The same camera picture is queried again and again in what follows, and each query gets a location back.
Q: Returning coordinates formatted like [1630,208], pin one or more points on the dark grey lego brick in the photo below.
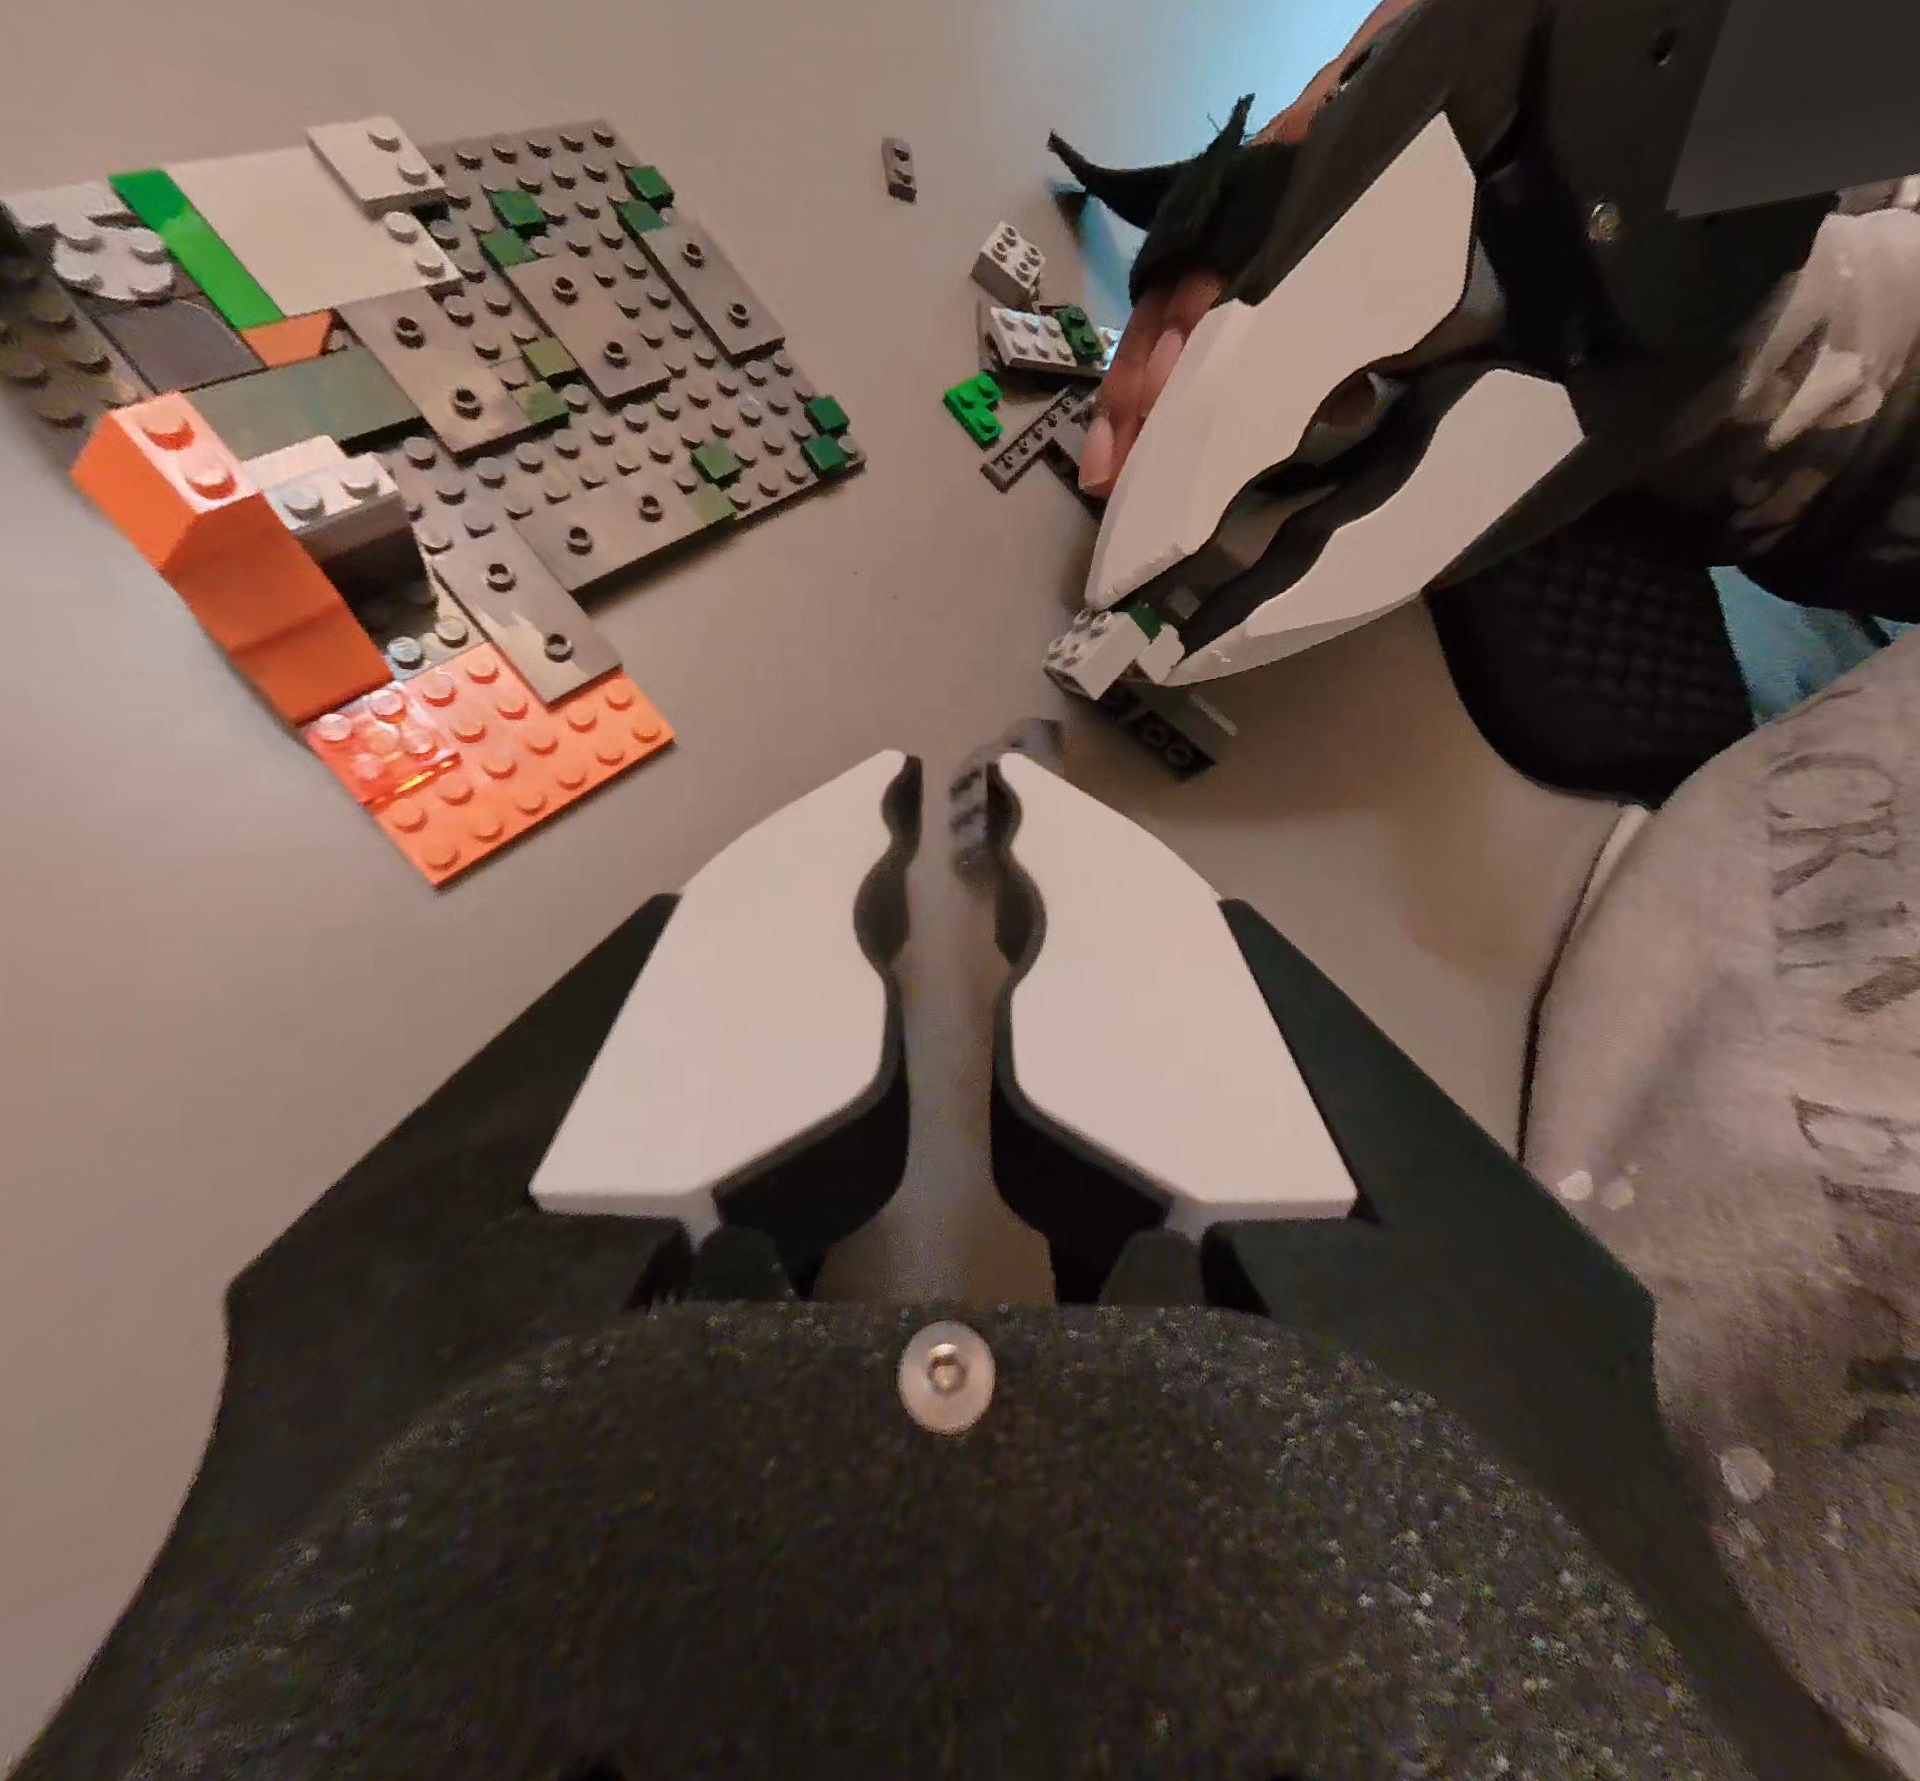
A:
[1020,739]

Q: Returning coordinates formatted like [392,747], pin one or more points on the narrow dark grey lego plate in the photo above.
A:
[1035,440]

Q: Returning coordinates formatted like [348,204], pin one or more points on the person's right forearm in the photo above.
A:
[1831,432]

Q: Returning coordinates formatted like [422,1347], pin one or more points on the small grey lego plate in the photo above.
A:
[898,170]

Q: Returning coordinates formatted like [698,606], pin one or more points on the grey splattered hoodie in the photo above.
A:
[1726,1136]

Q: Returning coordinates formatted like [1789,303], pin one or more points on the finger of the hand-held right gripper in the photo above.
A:
[1441,506]
[1319,297]

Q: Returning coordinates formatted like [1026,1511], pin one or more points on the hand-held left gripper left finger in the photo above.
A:
[720,1048]

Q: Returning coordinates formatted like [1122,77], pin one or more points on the bright green corner lego plate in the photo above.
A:
[973,409]

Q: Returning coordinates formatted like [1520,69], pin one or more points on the small dark green lego plate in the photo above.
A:
[1078,334]

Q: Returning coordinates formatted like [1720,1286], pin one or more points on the loose tan lego brick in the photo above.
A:
[1007,263]

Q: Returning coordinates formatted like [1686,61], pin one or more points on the person's right hand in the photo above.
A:
[1148,373]

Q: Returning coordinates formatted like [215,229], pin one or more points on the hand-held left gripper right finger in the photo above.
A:
[1170,1048]

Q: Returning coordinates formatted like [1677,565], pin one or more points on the partly built grey lego model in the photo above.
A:
[571,356]

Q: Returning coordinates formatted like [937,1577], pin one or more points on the grey lego wall section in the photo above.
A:
[1096,649]

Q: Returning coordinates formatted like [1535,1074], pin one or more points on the black mesh armrest pad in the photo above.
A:
[1604,672]

